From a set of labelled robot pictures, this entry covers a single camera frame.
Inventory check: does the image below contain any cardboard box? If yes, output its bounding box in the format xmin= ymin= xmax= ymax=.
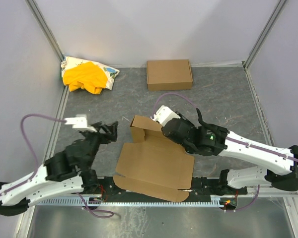
xmin=147 ymin=59 xmax=193 ymax=91
xmin=113 ymin=115 xmax=195 ymax=202

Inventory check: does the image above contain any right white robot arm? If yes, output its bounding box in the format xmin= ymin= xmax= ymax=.
xmin=158 ymin=117 xmax=298 ymax=195

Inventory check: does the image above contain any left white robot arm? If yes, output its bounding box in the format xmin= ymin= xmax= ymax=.
xmin=0 ymin=122 xmax=118 ymax=217

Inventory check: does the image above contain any folded cardboard box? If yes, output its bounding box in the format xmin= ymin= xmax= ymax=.
xmin=147 ymin=59 xmax=193 ymax=91

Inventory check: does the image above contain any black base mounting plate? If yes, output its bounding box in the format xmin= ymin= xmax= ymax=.
xmin=82 ymin=177 xmax=248 ymax=205

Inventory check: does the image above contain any yellow cloth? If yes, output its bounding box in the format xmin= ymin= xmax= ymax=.
xmin=63 ymin=62 xmax=108 ymax=94

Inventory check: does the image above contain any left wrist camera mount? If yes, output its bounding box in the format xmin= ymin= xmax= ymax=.
xmin=64 ymin=114 xmax=97 ymax=132

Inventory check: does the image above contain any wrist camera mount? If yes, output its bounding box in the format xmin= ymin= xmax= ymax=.
xmin=64 ymin=114 xmax=97 ymax=132
xmin=150 ymin=105 xmax=180 ymax=127

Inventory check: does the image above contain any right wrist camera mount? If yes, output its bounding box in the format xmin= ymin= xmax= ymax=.
xmin=150 ymin=105 xmax=180 ymax=127

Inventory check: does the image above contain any slotted cable duct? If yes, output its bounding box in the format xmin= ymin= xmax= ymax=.
xmin=38 ymin=196 xmax=224 ymax=208

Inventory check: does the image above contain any right aluminium corner post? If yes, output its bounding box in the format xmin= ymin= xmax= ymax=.
xmin=243 ymin=0 xmax=288 ymax=70

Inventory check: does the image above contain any aluminium corner post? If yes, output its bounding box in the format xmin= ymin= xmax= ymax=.
xmin=243 ymin=0 xmax=288 ymax=70
xmin=25 ymin=0 xmax=64 ymax=61

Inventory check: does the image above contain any left aluminium corner post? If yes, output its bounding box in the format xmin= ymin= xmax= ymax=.
xmin=25 ymin=0 xmax=64 ymax=61

